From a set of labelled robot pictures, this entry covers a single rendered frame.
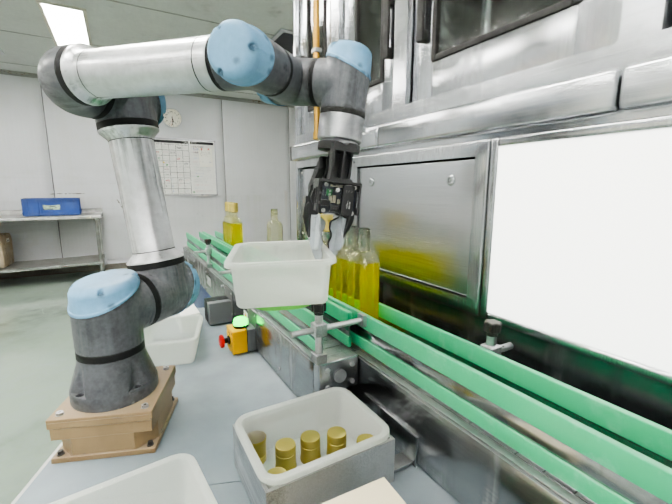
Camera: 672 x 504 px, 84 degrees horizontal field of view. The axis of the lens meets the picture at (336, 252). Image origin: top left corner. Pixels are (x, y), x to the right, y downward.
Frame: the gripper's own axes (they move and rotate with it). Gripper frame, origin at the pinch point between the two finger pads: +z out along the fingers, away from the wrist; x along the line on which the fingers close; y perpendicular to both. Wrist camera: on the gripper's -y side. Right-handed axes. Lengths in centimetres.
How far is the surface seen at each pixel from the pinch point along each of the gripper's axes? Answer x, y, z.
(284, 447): -4.6, 10.7, 30.0
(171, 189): -147, -583, 9
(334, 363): 5.8, -3.8, 22.2
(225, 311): -20, -67, 34
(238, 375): -13.1, -27.6, 37.6
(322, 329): 2.2, -2.7, 14.6
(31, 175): -315, -530, 11
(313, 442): 0.2, 10.2, 29.5
